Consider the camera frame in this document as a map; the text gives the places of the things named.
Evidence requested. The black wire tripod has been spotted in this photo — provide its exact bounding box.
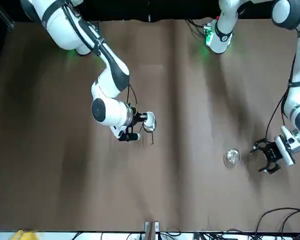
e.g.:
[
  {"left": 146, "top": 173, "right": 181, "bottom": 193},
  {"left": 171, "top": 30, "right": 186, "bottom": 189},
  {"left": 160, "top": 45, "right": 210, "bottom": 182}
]
[{"left": 137, "top": 124, "right": 156, "bottom": 145}]

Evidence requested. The aluminium frame post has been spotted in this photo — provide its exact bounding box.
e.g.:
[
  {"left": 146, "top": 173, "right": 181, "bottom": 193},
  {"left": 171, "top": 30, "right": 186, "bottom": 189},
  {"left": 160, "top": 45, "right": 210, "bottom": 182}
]
[
  {"left": 0, "top": 0, "right": 15, "bottom": 32},
  {"left": 144, "top": 220, "right": 160, "bottom": 240}
]

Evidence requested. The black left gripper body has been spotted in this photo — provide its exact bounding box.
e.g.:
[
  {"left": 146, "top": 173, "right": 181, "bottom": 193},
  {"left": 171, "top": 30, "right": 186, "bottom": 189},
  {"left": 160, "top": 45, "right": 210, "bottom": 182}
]
[{"left": 263, "top": 141, "right": 284, "bottom": 164}]

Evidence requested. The white crucible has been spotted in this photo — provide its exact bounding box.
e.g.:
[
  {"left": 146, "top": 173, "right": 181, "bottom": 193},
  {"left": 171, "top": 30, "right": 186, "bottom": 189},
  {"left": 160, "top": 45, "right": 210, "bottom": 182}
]
[{"left": 142, "top": 111, "right": 158, "bottom": 133}]

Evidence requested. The yellow bag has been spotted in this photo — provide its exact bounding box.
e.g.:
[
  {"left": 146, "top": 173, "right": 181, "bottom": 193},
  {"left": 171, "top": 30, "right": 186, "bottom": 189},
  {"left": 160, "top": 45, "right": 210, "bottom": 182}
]
[{"left": 13, "top": 229, "right": 39, "bottom": 240}]

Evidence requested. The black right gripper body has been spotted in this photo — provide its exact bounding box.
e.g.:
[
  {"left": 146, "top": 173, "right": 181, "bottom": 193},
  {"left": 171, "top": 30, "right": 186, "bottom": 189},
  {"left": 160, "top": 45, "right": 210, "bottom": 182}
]
[{"left": 131, "top": 111, "right": 142, "bottom": 126}]

